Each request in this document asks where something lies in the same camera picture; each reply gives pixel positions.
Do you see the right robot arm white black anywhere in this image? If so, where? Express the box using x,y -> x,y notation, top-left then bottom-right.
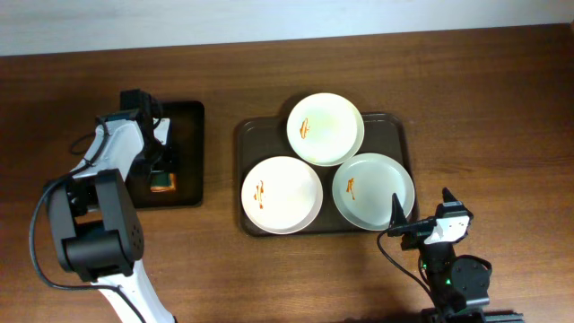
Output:
378,188 -> 492,322

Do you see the black base bracket right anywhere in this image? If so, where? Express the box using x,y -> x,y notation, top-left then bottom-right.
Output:
421,309 -> 525,323

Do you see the large brown serving tray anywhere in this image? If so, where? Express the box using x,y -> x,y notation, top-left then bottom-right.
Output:
235,112 -> 412,238

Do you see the white plate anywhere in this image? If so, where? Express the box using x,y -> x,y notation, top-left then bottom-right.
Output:
240,156 -> 324,235
286,92 -> 365,167
332,153 -> 415,231

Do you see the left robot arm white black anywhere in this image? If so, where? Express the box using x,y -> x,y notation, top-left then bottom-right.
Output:
40,117 -> 176,322

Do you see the small black tray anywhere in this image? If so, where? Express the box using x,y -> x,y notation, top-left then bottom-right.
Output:
126,100 -> 204,210

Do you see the white plate back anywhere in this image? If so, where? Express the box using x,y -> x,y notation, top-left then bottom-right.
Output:
286,92 -> 365,167

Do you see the orange green sponge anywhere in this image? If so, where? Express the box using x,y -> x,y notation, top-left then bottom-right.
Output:
150,172 -> 177,193

